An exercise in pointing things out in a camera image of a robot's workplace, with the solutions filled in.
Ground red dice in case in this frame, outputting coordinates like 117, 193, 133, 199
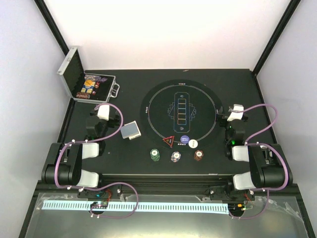
92, 82, 100, 95

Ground brown poker chip stack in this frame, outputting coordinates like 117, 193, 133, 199
194, 150, 204, 161

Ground blue white poker chip stack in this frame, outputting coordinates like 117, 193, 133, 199
171, 151, 181, 163

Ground round black poker mat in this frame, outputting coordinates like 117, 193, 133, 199
140, 79, 222, 148

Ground brown chips in case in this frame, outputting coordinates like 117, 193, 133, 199
76, 92, 91, 99

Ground black aluminium mounting rail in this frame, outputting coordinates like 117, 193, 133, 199
76, 173, 256, 201

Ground aluminium poker chip case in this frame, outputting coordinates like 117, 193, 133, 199
57, 47, 120, 104

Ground white perforated cable strip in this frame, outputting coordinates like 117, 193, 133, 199
42, 200, 229, 215

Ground purple chips in case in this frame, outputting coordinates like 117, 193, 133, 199
84, 74, 107, 83

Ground red triangular all-in button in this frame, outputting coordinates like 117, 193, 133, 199
162, 136, 174, 148

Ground purple small blind button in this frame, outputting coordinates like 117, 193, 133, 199
180, 135, 190, 144

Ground green poker chip stack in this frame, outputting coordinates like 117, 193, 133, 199
150, 149, 160, 162

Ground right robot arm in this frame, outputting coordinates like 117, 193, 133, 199
216, 104, 293, 200

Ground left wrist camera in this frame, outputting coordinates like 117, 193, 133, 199
97, 105, 110, 121

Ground yellow blue card box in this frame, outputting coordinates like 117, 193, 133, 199
81, 80, 96, 94

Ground white dealer button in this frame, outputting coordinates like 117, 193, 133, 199
188, 139, 198, 149

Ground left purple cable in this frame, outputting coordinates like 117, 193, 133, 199
53, 103, 139, 219

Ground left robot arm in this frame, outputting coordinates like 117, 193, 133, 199
41, 103, 123, 198

